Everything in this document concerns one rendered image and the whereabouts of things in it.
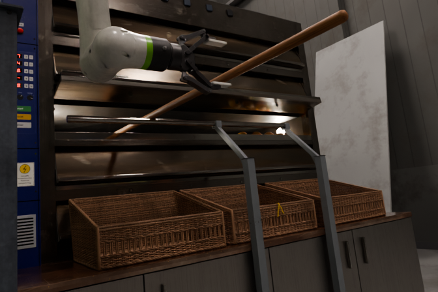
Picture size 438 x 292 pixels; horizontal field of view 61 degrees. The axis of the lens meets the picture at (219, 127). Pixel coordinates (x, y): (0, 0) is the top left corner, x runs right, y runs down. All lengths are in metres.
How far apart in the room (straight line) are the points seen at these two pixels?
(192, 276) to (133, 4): 1.54
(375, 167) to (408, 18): 1.82
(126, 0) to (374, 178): 3.12
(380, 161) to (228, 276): 2.96
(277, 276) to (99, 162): 1.02
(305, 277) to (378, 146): 2.67
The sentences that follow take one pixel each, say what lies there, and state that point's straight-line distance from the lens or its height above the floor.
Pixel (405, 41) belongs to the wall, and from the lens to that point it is 4.98.
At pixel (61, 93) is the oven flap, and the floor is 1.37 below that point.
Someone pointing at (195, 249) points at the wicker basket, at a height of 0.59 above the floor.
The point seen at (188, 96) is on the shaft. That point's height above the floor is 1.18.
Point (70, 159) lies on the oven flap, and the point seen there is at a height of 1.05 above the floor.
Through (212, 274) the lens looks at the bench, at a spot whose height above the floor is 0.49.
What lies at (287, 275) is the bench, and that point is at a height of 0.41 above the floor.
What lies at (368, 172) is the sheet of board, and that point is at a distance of 4.39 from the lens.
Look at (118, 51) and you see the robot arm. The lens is 0.97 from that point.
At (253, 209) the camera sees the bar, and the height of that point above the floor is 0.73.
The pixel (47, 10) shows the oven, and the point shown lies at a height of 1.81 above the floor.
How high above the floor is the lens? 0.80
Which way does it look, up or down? 10 degrees up
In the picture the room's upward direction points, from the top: 6 degrees counter-clockwise
